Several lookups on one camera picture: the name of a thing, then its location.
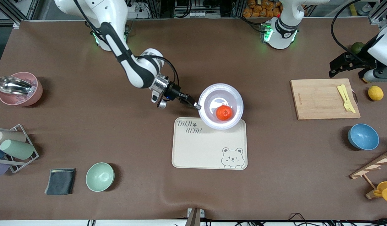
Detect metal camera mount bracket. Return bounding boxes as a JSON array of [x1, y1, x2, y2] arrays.
[[185, 208, 205, 226]]

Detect yellow plastic knife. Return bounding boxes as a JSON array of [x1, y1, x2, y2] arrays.
[[341, 84, 356, 114]]

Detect light green bowl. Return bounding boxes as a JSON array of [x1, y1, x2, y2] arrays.
[[86, 162, 115, 192]]

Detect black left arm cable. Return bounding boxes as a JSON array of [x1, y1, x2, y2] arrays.
[[331, 0, 371, 66]]

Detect dark grey folded cloth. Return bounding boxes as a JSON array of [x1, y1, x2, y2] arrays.
[[45, 168, 76, 196]]

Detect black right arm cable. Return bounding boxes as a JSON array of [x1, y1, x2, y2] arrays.
[[135, 55, 180, 87]]

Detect aluminium frame profile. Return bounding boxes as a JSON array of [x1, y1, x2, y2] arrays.
[[368, 0, 387, 25]]

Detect wooden cutting board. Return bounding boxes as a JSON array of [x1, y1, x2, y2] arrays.
[[290, 78, 361, 121]]

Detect yellow plastic fork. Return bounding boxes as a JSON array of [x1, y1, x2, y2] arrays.
[[337, 85, 353, 113]]

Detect grey wire cup rack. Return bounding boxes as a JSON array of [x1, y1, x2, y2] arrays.
[[0, 124, 39, 173]]

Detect pile of brown bread rolls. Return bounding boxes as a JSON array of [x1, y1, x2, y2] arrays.
[[243, 0, 283, 18]]

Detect wooden mug rack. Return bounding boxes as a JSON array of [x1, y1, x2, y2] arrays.
[[350, 148, 387, 200]]

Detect pink bowl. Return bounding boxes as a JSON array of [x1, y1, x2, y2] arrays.
[[0, 72, 43, 107]]

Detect beige cup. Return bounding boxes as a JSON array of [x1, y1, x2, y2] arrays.
[[0, 130, 27, 145]]

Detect white round plate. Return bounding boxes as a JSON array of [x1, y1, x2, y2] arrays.
[[198, 83, 244, 131]]

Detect orange fruit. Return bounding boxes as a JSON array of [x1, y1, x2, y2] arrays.
[[216, 105, 233, 121]]

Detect metal scoop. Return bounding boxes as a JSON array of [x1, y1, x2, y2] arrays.
[[0, 76, 35, 95]]

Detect black floor cables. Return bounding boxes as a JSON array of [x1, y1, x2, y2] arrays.
[[288, 213, 387, 226]]

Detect white power strip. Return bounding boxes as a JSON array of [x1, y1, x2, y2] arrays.
[[126, 0, 150, 19]]

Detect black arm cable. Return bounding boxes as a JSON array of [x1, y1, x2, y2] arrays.
[[331, 0, 371, 66], [135, 55, 180, 87]]

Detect blue bowl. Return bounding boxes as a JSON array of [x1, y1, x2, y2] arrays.
[[348, 123, 380, 151]]

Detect cream tray with bear print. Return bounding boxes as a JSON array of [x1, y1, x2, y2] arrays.
[[172, 118, 248, 170]]

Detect light green cup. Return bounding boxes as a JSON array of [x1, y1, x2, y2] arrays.
[[0, 139, 35, 160]]

